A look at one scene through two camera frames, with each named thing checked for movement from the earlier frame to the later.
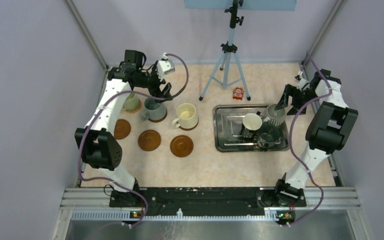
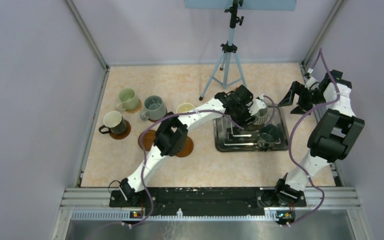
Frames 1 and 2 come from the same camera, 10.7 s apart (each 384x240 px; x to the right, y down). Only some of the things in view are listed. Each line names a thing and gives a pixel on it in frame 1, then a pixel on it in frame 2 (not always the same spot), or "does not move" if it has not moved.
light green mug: x=132 y=102 does not move
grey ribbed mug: x=275 y=117 -> x=263 y=116
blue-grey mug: x=154 y=110 does not move
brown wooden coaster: x=181 y=146 does not move
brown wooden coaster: x=159 y=120 does not move
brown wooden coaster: x=122 y=129 does not move
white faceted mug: x=251 y=122 -> x=114 y=123
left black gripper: x=156 y=91 -> x=250 y=120
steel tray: x=227 y=120 does not move
